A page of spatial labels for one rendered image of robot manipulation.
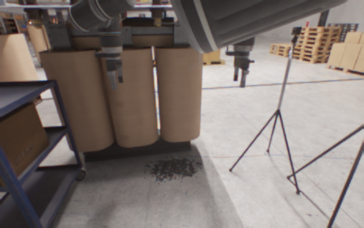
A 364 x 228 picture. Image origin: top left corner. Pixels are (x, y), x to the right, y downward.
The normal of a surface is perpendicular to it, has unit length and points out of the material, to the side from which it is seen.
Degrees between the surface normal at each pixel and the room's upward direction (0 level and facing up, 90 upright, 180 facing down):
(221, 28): 127
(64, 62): 90
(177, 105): 90
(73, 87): 90
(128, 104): 90
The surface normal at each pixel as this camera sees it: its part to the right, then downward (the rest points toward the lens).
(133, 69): 0.18, 0.43
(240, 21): 0.11, 0.91
